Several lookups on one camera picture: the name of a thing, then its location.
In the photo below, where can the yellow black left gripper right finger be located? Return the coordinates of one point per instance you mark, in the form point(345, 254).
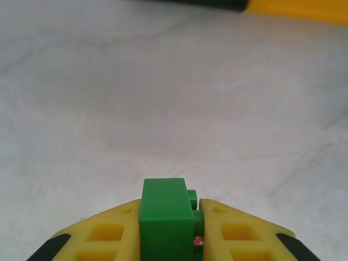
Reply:
point(261, 242)

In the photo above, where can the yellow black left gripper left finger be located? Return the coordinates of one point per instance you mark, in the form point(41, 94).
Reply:
point(81, 242)

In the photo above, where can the green lego brick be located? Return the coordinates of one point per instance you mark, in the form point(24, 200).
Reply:
point(166, 217)

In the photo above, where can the orange plastic bin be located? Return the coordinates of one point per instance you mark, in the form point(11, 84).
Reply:
point(299, 8)

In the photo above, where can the black plastic bin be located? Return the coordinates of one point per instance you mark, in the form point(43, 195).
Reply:
point(217, 3)

